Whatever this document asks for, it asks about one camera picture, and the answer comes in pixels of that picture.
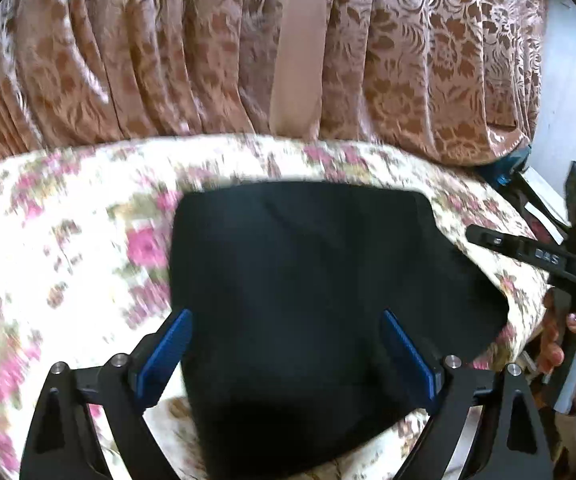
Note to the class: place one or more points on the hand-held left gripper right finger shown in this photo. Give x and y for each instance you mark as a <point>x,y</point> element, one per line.
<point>411,357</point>

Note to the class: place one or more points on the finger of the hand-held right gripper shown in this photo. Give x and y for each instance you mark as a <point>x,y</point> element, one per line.
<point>517,247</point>

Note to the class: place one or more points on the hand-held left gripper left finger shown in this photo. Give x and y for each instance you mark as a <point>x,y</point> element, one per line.
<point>164,355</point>

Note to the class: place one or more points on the black pants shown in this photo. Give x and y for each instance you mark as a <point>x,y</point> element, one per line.
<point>308,285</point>

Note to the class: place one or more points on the white flat box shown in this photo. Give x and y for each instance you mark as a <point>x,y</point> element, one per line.
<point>542,210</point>

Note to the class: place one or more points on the teal blue object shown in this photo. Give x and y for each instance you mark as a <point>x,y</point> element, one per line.
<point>510,170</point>

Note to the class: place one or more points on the floral bed blanket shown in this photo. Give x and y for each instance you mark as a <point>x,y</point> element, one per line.
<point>68,235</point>

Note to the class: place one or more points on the brown floral patterned curtain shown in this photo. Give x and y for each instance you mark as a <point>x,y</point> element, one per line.
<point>432,60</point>
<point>118,50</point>

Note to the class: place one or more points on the plain tan curtain strip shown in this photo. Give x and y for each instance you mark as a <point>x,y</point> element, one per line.
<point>303,50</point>

